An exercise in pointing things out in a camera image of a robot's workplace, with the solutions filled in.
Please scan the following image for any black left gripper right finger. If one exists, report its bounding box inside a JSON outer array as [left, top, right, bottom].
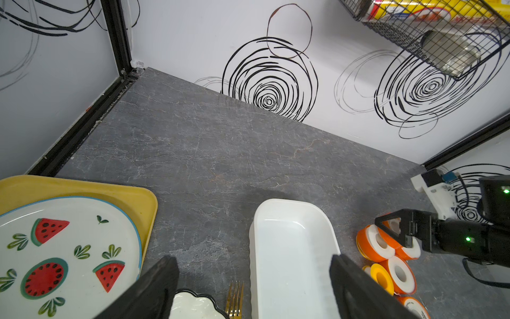
[[329, 255, 416, 319]]

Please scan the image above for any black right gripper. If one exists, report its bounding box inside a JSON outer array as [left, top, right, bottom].
[[375, 209, 509, 267]]

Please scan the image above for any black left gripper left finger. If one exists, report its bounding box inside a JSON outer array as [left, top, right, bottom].
[[97, 255, 179, 319]]

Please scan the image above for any orange sealing tape roll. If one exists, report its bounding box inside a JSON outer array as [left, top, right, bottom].
[[379, 219, 421, 261], [397, 296, 430, 319], [356, 225, 395, 263], [380, 256, 417, 295]]

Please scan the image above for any yellow sealing tape roll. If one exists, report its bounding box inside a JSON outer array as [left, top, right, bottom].
[[362, 263, 394, 296]]

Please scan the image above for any white plastic storage box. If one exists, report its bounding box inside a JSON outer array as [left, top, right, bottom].
[[249, 199, 340, 318]]

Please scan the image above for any yellow foil wrap box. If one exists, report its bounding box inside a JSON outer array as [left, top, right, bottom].
[[362, 1, 509, 25]]

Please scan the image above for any white scalloped small dish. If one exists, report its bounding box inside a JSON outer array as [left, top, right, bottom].
[[169, 289, 228, 319]]

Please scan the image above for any gold fork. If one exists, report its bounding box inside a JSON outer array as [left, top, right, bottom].
[[225, 280, 244, 319]]

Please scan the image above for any watermelon pattern white plate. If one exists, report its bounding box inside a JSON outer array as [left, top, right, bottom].
[[1, 197, 142, 318]]

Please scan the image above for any yellow plastic tray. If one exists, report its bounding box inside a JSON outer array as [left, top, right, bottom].
[[1, 175, 158, 262]]

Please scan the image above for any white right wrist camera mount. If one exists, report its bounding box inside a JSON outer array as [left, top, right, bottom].
[[410, 169, 459, 220]]

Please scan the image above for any black wire wall basket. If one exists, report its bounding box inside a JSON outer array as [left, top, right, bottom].
[[342, 0, 509, 79]]

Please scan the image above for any black aluminium corner post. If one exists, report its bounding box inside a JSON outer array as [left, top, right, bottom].
[[101, 0, 133, 78]]

